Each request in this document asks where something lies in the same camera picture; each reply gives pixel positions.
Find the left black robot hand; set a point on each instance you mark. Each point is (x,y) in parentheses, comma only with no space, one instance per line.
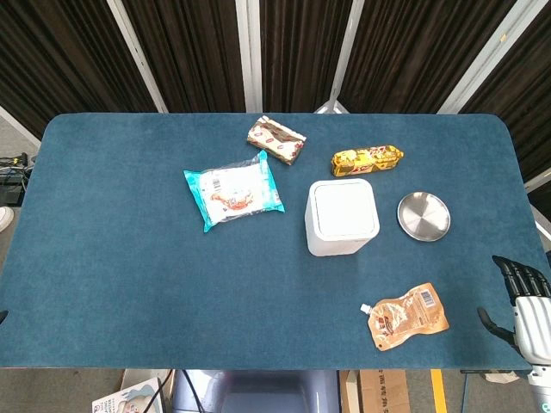
(2,316)

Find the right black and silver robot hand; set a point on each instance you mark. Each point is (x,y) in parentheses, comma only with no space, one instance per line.
(531,314)

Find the white lidded bin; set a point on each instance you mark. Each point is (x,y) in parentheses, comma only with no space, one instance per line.
(341,217)

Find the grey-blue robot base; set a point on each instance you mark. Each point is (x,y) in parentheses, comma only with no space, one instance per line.
(262,390)

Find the brown spouted drink pouch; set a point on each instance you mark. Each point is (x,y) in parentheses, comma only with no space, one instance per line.
(405,317)

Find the round stainless steel plate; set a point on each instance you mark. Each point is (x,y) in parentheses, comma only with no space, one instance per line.
(423,217)

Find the illustrated white box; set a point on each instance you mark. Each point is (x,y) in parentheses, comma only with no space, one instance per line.
(129,398)

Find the brown cardboard box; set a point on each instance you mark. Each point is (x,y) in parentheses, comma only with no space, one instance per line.
(379,390)

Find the blue table mat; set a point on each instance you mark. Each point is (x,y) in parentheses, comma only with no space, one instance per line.
(215,279)

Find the yellow biscuit package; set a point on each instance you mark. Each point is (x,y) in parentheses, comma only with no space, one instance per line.
(367,160)

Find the teal and white snack bag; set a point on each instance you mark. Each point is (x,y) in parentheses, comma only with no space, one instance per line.
(233,191)

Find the brown and white snack package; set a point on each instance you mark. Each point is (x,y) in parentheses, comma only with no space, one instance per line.
(276,139)

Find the dark brown curtain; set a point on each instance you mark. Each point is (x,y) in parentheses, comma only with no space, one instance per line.
(301,47)

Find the white frame pole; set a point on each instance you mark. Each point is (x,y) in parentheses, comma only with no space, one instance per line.
(340,64)
(249,56)
(488,58)
(137,55)

